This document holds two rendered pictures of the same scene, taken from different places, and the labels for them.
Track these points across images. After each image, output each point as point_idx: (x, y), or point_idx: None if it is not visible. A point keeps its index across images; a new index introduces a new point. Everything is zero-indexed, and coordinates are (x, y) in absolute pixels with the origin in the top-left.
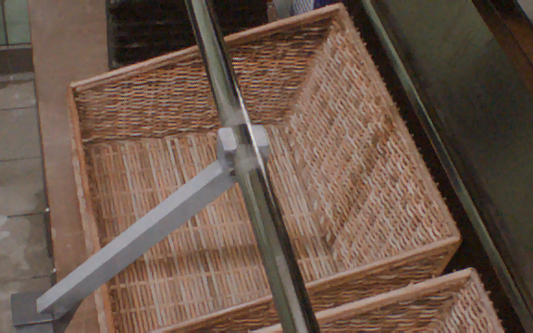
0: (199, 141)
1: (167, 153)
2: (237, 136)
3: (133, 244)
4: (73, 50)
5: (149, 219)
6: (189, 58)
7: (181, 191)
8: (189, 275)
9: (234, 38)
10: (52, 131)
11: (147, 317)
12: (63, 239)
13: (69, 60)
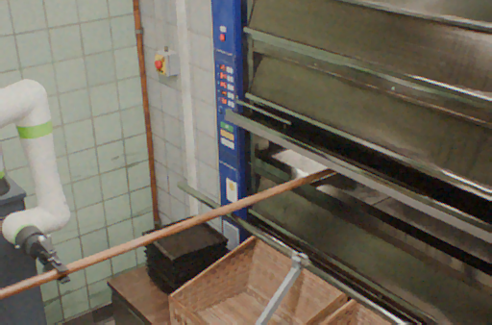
0: (218, 306)
1: (209, 313)
2: (298, 257)
3: (275, 303)
4: (142, 291)
5: (278, 293)
6: (210, 270)
7: (284, 281)
8: None
9: (225, 257)
10: (158, 322)
11: None
12: None
13: (144, 296)
